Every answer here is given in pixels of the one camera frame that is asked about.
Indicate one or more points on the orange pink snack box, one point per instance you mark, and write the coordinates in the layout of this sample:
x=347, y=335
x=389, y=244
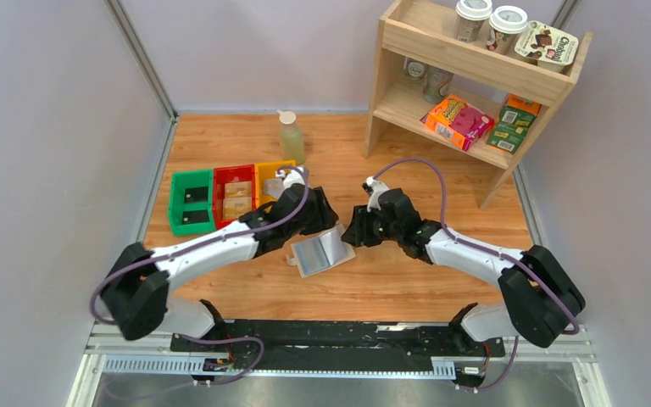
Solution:
x=458, y=122

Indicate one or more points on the gold cards in red bin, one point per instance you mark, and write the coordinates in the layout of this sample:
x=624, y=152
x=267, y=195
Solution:
x=238, y=199

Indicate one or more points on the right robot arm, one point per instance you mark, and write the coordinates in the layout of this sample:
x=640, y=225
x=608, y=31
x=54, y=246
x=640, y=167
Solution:
x=540, y=301

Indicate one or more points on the red plastic bin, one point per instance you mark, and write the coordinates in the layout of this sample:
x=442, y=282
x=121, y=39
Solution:
x=223, y=175

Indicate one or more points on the yellow plastic bin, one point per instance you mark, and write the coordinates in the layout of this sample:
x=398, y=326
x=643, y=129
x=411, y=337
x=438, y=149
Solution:
x=264, y=171

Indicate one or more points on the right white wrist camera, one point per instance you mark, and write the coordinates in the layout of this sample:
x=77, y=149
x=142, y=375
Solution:
x=374, y=188

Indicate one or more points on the Chobani yogurt cup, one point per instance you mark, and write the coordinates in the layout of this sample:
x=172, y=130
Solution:
x=548, y=47

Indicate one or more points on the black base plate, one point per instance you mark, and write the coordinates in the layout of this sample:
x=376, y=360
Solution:
x=339, y=345

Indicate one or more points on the wooden shelf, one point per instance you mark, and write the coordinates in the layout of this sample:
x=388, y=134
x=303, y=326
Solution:
x=422, y=30

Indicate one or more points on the green plastic bin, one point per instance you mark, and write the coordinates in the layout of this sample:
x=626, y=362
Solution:
x=179, y=182

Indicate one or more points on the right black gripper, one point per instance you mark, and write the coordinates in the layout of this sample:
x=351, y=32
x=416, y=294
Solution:
x=357, y=232

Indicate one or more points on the glass jar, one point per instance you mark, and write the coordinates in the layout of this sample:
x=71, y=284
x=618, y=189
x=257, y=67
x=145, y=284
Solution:
x=437, y=85
x=414, y=70

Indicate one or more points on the paper coffee cup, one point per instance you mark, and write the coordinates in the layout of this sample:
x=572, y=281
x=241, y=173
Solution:
x=506, y=23
x=471, y=16

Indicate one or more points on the black cards in green bin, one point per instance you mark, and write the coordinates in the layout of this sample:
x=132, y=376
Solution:
x=196, y=206

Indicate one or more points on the green orange juice box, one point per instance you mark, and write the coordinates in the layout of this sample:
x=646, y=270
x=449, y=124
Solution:
x=515, y=119

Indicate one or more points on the aluminium frame rail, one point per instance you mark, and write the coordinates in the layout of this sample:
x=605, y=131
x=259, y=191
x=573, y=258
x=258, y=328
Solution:
x=108, y=353

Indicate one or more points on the left glass jar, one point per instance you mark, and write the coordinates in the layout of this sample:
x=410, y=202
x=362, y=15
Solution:
x=414, y=70

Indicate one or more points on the silver cards in yellow bin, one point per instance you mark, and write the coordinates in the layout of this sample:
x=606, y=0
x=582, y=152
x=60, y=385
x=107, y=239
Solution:
x=273, y=188

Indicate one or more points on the left paper coffee cup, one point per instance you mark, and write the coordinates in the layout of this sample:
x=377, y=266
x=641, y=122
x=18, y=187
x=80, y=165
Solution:
x=471, y=16

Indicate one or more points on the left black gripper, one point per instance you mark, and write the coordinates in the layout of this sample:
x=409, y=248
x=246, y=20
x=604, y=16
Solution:
x=324, y=217

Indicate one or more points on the right paper coffee cup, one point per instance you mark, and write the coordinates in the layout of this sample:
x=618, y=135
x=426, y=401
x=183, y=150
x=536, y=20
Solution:
x=506, y=23

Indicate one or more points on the beige card holder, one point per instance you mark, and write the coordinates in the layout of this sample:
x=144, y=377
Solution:
x=320, y=253

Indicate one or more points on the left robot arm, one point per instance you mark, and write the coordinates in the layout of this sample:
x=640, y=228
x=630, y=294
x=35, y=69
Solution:
x=137, y=291

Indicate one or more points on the right glass jar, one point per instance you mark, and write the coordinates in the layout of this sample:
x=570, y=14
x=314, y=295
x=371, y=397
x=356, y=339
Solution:
x=437, y=85

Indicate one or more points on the green soap bottle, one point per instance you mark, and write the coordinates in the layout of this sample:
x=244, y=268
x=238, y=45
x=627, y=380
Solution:
x=291, y=137

